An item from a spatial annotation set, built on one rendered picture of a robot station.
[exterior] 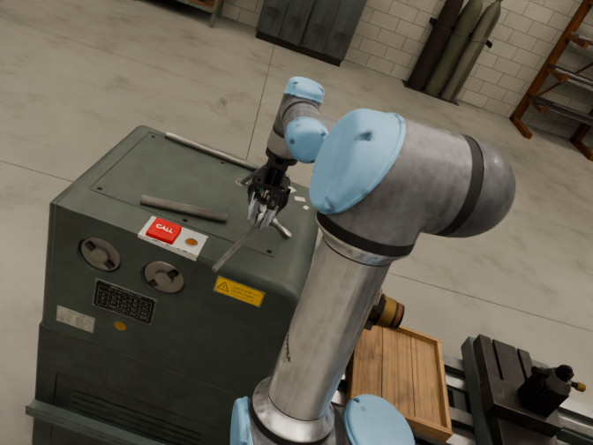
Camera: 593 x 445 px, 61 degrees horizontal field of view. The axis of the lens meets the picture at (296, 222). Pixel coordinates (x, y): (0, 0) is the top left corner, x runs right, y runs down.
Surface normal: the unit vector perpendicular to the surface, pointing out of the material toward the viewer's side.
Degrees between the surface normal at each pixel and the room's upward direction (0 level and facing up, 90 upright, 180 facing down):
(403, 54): 90
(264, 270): 0
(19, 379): 0
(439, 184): 64
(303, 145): 90
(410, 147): 34
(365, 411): 8
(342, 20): 90
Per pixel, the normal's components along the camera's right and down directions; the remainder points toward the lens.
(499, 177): 0.54, -0.11
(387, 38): -0.03, 0.57
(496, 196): 0.46, 0.26
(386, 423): 0.43, -0.75
